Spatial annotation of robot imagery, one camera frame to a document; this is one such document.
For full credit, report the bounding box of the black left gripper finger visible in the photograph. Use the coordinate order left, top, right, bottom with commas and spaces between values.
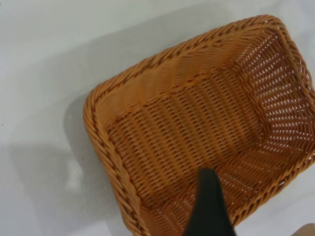
181, 168, 235, 236

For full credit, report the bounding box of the orange woven wicker basket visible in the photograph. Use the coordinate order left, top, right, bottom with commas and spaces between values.
83, 14, 315, 236

